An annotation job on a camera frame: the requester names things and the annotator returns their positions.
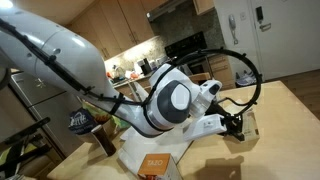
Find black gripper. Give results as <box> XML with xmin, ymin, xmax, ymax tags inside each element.
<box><xmin>214</xmin><ymin>105</ymin><xmax>245</xmax><ymax>142</ymax></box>

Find beige cardboard box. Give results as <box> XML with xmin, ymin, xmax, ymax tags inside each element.
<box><xmin>226</xmin><ymin>104</ymin><xmax>260</xmax><ymax>143</ymax></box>

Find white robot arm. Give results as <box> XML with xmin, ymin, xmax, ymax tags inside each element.
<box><xmin>0</xmin><ymin>7</ymin><xmax>245</xmax><ymax>141</ymax></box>

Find white orange Tazo tea box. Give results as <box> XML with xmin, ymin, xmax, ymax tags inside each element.
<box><xmin>137</xmin><ymin>153</ymin><xmax>183</xmax><ymax>180</ymax></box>

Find white paper bag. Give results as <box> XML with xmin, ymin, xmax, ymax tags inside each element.
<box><xmin>118</xmin><ymin>127</ymin><xmax>191</xmax><ymax>174</ymax></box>

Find green bag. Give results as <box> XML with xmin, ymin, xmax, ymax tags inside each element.
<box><xmin>82</xmin><ymin>100</ymin><xmax>130</xmax><ymax>129</ymax></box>

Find dark blue chip bag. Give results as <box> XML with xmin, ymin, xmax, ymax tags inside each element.
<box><xmin>68</xmin><ymin>108</ymin><xmax>97</xmax><ymax>135</ymax></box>

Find pair of sneakers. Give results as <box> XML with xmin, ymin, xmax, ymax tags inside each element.
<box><xmin>236</xmin><ymin>71</ymin><xmax>257</xmax><ymax>86</ymax></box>

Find black stove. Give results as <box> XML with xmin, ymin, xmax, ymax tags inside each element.
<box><xmin>165</xmin><ymin>31</ymin><xmax>209</xmax><ymax>75</ymax></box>

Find white door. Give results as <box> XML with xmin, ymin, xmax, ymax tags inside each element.
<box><xmin>250</xmin><ymin>0</ymin><xmax>320</xmax><ymax>79</ymax></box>

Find stainless steel refrigerator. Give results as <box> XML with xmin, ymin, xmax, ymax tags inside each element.
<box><xmin>0</xmin><ymin>72</ymin><xmax>83</xmax><ymax>157</ymax></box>

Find white wall phone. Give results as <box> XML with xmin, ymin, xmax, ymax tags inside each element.
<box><xmin>228</xmin><ymin>14</ymin><xmax>238</xmax><ymax>45</ymax></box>

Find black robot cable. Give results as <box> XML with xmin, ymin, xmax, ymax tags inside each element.
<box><xmin>0</xmin><ymin>18</ymin><xmax>263</xmax><ymax>116</ymax></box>

